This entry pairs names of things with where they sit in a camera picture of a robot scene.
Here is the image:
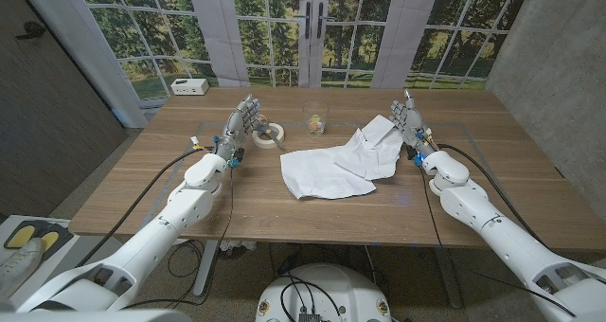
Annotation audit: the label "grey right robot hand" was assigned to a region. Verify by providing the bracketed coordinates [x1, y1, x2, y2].
[388, 88, 439, 158]

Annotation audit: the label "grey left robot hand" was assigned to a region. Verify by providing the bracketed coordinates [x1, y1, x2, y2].
[213, 93, 262, 160]

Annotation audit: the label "white masking tape roll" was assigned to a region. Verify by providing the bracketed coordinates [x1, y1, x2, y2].
[251, 121, 286, 150]

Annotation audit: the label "scissors with yellow handles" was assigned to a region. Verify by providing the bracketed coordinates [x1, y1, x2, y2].
[253, 115, 288, 152]

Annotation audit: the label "clear drinking glass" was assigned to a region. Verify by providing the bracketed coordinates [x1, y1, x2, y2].
[302, 100, 330, 136]

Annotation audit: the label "large crumpled white paper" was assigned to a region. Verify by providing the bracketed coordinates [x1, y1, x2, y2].
[279, 144, 378, 201]

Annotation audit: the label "white socket box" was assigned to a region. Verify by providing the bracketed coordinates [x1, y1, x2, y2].
[169, 78, 210, 97]

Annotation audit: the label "printed window backdrop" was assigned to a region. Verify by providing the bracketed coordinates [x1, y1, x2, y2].
[75, 0, 534, 100]

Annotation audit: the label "crumpled white rag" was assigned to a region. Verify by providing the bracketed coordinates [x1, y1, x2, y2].
[220, 240, 257, 259]

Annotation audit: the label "white table leg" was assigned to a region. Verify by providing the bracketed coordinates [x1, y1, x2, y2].
[192, 240, 220, 298]

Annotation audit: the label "grey table leg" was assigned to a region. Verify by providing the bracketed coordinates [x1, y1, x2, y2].
[434, 246, 464, 310]

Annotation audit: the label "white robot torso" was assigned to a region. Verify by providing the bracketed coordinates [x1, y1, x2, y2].
[255, 263, 393, 322]

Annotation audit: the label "dark wooden door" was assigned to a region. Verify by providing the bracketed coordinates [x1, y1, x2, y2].
[0, 0, 129, 219]

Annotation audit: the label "white floor platform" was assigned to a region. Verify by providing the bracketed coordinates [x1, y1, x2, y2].
[0, 214, 119, 309]

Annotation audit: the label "black pedal with yellow pads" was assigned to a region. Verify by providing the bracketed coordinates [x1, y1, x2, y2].
[3, 220, 75, 261]

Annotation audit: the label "white shoe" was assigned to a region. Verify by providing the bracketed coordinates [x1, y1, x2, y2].
[0, 238, 45, 295]

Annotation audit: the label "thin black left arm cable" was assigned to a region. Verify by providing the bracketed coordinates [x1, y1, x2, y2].
[120, 163, 236, 310]

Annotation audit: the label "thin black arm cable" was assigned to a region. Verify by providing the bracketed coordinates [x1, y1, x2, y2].
[120, 163, 236, 310]
[419, 163, 578, 318]

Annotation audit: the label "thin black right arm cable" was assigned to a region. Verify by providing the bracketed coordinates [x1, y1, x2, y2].
[419, 163, 578, 318]

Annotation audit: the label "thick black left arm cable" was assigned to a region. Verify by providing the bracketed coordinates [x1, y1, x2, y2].
[75, 146, 215, 268]

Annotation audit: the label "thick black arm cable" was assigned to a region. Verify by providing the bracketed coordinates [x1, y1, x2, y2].
[75, 146, 215, 268]
[436, 143, 550, 248]

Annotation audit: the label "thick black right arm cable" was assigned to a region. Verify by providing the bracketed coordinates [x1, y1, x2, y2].
[436, 143, 550, 248]

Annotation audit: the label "black torso cable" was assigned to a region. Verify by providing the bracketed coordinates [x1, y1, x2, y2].
[279, 274, 343, 322]

